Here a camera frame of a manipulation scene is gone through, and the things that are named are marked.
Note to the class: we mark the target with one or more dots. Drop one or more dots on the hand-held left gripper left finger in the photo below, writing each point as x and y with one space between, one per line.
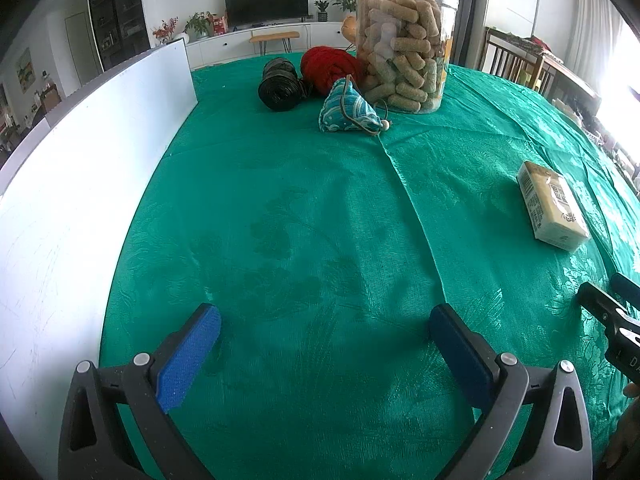
190 360

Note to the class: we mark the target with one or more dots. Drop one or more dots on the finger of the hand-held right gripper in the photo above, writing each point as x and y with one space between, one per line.
605 305
629 289

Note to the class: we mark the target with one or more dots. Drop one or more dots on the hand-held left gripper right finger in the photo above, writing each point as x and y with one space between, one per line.
460 360

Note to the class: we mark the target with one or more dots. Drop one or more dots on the beige tissue pack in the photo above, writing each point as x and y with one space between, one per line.
550 207

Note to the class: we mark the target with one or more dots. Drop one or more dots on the white cardboard box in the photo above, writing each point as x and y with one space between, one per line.
75 185

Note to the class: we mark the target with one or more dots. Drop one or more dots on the blue patterned triangular pouch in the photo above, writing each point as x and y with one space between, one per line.
345 107

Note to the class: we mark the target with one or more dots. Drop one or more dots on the black plastic bag roll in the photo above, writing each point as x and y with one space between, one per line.
279 85

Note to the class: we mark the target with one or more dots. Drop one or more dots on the red yarn ball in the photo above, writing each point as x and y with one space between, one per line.
325 67

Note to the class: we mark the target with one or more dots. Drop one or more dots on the person's right hand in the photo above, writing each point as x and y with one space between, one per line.
627 430

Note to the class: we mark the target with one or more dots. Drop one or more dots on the pile of assorted clutter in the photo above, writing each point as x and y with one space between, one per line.
610 145

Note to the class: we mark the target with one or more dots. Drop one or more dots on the green tablecloth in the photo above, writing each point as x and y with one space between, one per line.
325 220

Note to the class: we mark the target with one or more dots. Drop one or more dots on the wooden slatted chair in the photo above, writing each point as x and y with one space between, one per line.
505 60

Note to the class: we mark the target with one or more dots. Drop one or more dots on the white sheer curtain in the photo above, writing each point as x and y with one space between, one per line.
592 30

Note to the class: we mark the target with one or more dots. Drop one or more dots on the white tv cabinet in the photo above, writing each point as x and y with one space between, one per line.
225 47

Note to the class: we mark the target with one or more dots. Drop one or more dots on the grey curtain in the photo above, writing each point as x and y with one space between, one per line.
465 15

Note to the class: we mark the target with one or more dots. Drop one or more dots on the clear plastic snack jar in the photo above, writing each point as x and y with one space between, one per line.
405 45

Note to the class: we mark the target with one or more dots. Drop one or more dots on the red flowers in vase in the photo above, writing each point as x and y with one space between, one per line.
165 31

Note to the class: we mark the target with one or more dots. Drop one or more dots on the wooden bench black legs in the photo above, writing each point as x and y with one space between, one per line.
274 36

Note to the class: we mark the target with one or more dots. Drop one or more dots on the green plant with red flowers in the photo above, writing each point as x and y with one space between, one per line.
197 25

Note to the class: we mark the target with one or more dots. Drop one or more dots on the red gift box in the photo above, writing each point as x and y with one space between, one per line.
220 25

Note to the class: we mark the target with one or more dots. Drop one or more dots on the orange lounge chair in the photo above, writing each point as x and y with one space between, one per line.
349 30

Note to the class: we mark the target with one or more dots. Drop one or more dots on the dark glass display cabinet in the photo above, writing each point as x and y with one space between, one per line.
117 15

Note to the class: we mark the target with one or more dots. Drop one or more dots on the black television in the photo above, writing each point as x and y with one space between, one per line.
265 2

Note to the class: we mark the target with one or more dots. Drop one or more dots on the small potted green plant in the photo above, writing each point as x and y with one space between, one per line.
322 10

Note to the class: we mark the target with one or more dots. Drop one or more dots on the large potted green plant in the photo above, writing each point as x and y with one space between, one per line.
345 1

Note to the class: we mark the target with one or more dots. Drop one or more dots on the framed wall painting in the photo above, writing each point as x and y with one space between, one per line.
25 71

